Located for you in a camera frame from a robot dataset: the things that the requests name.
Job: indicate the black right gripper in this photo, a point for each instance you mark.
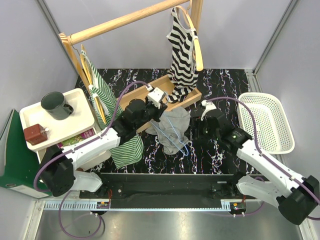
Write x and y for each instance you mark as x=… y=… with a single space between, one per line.
x=198 y=127

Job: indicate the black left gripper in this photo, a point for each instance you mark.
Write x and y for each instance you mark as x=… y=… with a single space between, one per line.
x=158 y=112

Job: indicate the grey tank top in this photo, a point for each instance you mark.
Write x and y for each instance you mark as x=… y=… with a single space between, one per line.
x=175 y=127

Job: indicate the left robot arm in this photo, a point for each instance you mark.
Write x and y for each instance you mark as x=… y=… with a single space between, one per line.
x=59 y=168

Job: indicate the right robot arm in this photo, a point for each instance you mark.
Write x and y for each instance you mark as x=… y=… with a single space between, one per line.
x=294 y=195

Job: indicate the black white striped tank top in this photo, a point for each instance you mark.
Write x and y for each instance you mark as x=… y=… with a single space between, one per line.
x=182 y=72

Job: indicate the wooden hanger right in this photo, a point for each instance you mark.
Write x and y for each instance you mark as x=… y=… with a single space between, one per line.
x=196 y=43

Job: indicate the wooden hanger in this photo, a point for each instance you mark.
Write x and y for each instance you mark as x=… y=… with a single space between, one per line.
x=89 y=70
x=196 y=43

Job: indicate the wooden hanger left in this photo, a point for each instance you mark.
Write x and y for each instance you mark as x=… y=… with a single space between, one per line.
x=89 y=70

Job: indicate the wooden clothes rack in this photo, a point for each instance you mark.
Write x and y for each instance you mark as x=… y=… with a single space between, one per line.
x=120 y=34

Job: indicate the purple book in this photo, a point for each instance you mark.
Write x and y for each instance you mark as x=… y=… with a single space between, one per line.
x=77 y=138

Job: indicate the white bedside shelf unit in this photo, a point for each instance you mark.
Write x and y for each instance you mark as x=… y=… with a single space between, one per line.
x=81 y=120

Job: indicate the white perforated plastic basket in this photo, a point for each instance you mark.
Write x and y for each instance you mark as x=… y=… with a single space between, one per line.
x=274 y=133

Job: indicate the dark green mug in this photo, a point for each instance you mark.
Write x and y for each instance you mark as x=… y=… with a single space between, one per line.
x=55 y=104

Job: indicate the red brown cube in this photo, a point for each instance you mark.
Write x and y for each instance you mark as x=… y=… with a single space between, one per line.
x=35 y=134

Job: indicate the green binder folder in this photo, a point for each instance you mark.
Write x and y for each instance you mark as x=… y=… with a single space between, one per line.
x=18 y=164

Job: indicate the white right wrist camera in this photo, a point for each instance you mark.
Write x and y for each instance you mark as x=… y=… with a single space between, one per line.
x=208 y=106

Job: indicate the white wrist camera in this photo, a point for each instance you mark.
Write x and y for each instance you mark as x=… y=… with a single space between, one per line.
x=156 y=97
x=208 y=106

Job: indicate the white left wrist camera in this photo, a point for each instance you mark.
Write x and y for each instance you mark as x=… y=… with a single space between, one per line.
x=156 y=97

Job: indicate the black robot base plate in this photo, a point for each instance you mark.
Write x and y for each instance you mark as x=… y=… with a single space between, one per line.
x=152 y=192

